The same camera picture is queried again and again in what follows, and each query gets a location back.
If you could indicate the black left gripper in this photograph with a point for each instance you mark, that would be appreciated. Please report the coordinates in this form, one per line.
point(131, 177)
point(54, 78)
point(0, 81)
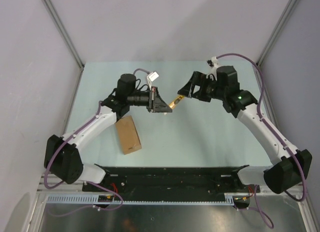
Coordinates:
point(155, 104)

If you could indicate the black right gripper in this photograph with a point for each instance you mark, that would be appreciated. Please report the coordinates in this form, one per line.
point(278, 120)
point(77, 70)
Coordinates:
point(188, 89)

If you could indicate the brown cardboard express box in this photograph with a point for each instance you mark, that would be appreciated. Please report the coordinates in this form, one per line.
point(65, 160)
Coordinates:
point(128, 135)

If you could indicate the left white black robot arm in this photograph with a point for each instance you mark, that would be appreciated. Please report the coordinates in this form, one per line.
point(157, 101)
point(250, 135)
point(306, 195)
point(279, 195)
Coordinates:
point(62, 154)

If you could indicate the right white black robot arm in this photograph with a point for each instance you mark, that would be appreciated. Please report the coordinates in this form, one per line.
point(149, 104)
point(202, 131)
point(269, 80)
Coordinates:
point(290, 166)

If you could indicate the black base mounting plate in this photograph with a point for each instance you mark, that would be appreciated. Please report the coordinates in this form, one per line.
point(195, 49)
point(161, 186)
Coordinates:
point(168, 194)

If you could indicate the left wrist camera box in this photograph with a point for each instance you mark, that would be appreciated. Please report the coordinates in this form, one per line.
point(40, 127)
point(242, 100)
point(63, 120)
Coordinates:
point(152, 76)

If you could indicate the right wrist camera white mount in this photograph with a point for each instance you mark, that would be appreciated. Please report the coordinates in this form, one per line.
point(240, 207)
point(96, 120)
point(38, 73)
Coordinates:
point(214, 65)

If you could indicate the grey slotted cable duct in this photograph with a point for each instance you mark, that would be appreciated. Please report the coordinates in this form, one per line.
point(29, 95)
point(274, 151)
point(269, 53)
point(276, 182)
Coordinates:
point(102, 199)

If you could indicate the aluminium frame post right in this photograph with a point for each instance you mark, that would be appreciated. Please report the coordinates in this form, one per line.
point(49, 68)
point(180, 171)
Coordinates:
point(280, 25)

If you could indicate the aluminium frame post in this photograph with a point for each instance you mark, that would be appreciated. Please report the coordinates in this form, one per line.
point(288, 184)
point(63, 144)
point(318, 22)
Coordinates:
point(51, 10)
point(280, 25)

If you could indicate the aluminium front rail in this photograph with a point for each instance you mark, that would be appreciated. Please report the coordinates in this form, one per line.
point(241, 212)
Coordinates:
point(211, 179)

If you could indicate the aluminium frame post left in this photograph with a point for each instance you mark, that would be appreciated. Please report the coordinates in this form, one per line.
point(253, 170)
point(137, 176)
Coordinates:
point(51, 10)

